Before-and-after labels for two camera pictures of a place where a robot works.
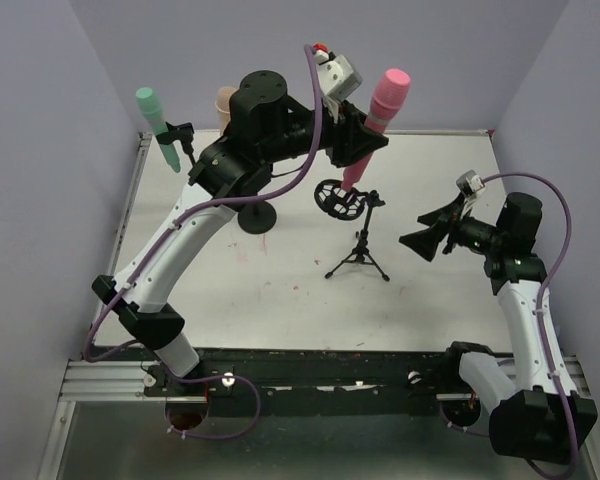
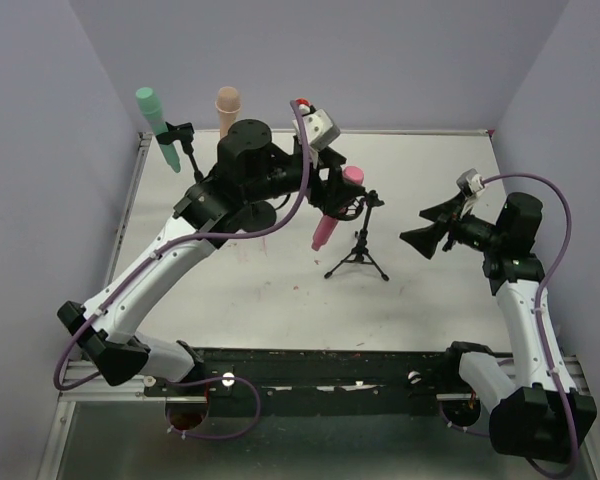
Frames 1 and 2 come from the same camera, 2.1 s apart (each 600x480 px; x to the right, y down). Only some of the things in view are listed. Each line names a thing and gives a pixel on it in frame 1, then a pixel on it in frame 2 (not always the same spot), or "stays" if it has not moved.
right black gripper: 453,226 stays
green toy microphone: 151,109 stays
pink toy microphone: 389,92 -> 353,174
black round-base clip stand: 182,131 stays
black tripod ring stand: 331,197 stays
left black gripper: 344,134 -> 330,181
